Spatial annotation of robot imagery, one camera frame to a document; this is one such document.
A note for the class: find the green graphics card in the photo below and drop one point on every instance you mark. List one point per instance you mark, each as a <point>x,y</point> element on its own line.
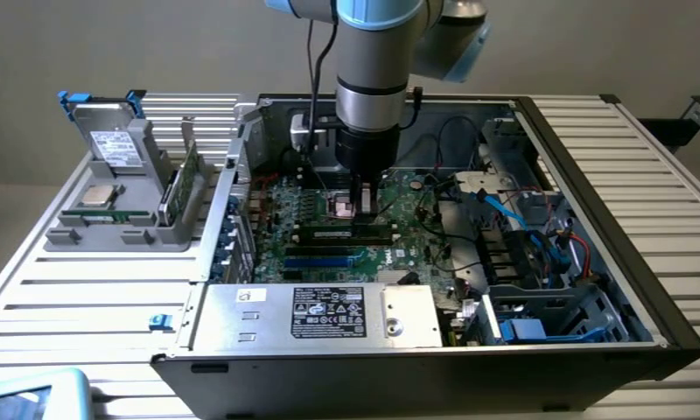
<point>182,188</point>

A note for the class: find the round coin cell battery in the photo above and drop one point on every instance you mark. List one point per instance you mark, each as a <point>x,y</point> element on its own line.
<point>418,183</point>

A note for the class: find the black open PC case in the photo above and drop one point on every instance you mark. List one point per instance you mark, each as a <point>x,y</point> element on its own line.
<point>386,380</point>

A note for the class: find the small blue plastic clip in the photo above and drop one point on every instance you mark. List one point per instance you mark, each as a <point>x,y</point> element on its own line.
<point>160,322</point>

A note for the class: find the grey parts rack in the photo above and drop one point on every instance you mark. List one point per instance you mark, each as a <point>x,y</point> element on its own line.
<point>152,175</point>

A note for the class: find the teal framed tablet device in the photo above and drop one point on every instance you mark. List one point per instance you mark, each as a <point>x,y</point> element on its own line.
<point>47,394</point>

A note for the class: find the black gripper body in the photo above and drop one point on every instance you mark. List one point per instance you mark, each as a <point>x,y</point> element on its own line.
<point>367,149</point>

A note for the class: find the black block beside table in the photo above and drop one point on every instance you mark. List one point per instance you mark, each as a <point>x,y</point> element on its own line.
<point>669,133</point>

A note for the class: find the silver power supply unit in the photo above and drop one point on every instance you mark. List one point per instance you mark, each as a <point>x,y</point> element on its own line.
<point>327,315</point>

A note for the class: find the silver CPU chip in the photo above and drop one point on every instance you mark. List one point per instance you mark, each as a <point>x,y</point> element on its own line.
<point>100,195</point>

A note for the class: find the metal drive cage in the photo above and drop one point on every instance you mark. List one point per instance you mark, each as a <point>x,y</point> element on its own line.
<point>507,144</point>

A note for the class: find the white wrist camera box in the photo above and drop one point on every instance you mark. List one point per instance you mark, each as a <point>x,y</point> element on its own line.
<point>299,131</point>

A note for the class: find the blue disk bay caddy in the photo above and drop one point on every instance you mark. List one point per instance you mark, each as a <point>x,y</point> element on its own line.
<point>522,330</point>

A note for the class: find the black RAM slot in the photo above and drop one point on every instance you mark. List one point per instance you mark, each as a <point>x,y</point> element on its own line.
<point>321,250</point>

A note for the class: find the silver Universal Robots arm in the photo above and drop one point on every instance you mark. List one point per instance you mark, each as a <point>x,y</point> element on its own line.
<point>374,65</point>

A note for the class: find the silver chipset heat sink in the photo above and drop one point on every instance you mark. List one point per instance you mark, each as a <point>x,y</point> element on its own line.
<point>397,276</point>

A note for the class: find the CPU socket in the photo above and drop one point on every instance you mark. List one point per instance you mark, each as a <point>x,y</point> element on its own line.
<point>342,205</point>

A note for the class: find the green Dell motherboard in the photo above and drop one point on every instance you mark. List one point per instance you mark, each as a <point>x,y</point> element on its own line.
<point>327,205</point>

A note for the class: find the green RAM stick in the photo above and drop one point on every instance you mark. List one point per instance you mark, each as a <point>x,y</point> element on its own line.
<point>106,214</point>

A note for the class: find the hard disk in blue caddy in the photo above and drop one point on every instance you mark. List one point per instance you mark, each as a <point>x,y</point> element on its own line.
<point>108,131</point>

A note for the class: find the blue expansion slot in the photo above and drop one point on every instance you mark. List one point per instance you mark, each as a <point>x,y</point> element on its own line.
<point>318,261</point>

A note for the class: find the black-chipped RAM stick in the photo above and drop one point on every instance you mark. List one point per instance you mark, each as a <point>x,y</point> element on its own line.
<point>327,234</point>

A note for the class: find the metal disk bay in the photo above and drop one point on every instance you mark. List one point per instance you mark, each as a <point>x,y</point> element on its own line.
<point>561,306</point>

